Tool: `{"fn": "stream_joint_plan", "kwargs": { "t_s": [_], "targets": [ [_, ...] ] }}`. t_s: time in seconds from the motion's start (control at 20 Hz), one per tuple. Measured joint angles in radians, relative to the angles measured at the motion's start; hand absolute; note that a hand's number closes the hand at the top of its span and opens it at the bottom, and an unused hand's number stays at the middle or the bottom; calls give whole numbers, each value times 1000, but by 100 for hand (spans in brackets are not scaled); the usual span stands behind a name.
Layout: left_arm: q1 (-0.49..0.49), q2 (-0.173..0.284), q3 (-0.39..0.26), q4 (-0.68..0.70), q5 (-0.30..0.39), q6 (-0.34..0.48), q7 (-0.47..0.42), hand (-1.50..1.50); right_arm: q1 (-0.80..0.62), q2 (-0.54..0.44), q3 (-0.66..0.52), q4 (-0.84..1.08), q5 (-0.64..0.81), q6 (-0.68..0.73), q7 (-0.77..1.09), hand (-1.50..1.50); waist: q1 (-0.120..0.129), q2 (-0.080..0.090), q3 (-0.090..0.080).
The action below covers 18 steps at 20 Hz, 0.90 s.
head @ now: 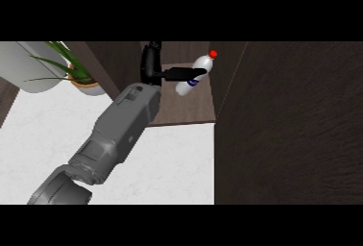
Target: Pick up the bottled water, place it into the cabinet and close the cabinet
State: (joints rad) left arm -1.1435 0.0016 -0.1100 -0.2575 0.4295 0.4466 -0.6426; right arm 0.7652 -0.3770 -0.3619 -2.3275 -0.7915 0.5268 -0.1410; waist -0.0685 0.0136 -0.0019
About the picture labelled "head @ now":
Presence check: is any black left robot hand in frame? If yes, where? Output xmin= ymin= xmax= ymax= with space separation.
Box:
xmin=138 ymin=40 xmax=209 ymax=86

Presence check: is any white water bottle red cap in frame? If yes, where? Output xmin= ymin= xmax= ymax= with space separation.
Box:
xmin=173 ymin=49 xmax=219 ymax=97

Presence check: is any dark wood cabinet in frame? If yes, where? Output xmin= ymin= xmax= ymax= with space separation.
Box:
xmin=61 ymin=40 xmax=249 ymax=129

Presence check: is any dark wood cabinet door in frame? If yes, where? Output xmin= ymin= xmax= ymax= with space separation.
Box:
xmin=207 ymin=40 xmax=363 ymax=206

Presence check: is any pale plant pot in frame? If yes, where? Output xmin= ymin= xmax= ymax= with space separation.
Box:
xmin=64 ymin=61 xmax=107 ymax=97

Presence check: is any green leafy plant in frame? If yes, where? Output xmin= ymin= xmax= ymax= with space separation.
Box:
xmin=21 ymin=40 xmax=95 ymax=86

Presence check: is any pale grey rounded appliance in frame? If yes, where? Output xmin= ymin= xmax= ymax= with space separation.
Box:
xmin=0 ymin=40 xmax=73 ymax=94

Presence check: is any dark wood panel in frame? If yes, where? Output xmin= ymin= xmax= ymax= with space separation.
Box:
xmin=0 ymin=76 xmax=20 ymax=130

